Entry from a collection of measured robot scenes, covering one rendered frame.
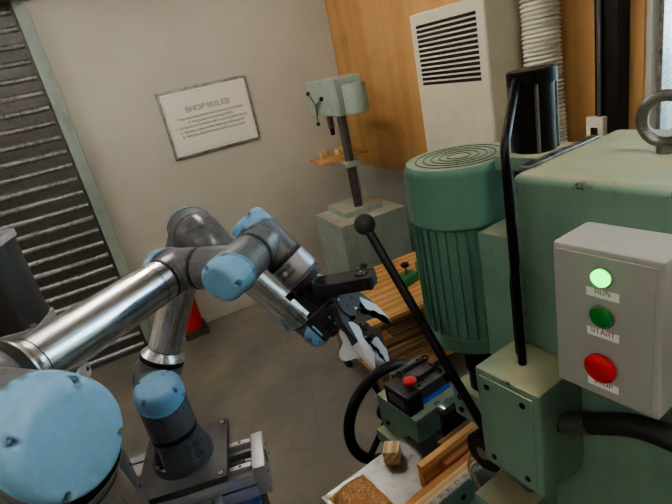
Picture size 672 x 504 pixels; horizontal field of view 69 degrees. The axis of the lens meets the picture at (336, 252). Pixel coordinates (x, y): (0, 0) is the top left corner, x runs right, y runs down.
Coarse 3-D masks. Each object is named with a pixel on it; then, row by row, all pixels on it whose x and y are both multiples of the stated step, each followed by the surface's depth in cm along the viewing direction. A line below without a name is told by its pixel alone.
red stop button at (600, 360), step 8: (584, 360) 48; (592, 360) 47; (600, 360) 46; (608, 360) 46; (592, 368) 47; (600, 368) 46; (608, 368) 45; (592, 376) 47; (600, 376) 46; (608, 376) 46
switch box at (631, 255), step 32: (576, 256) 45; (608, 256) 43; (640, 256) 41; (576, 288) 46; (608, 288) 44; (640, 288) 41; (576, 320) 48; (640, 320) 42; (576, 352) 49; (608, 352) 46; (640, 352) 43; (576, 384) 51; (640, 384) 44
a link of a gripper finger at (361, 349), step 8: (352, 328) 87; (344, 336) 89; (360, 336) 87; (344, 344) 89; (360, 344) 86; (368, 344) 87; (344, 352) 89; (352, 352) 87; (360, 352) 86; (368, 352) 86; (344, 360) 88; (368, 360) 86
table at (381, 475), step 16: (384, 432) 113; (416, 448) 103; (432, 448) 102; (368, 464) 102; (384, 464) 101; (416, 464) 99; (384, 480) 97; (400, 480) 96; (416, 480) 95; (400, 496) 93
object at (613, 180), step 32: (576, 160) 55; (608, 160) 53; (640, 160) 51; (544, 192) 53; (576, 192) 49; (608, 192) 47; (640, 192) 44; (544, 224) 54; (576, 224) 51; (608, 224) 48; (640, 224) 45; (544, 256) 56; (544, 288) 57; (544, 320) 59; (608, 448) 58; (640, 448) 54; (576, 480) 65; (608, 480) 60; (640, 480) 56
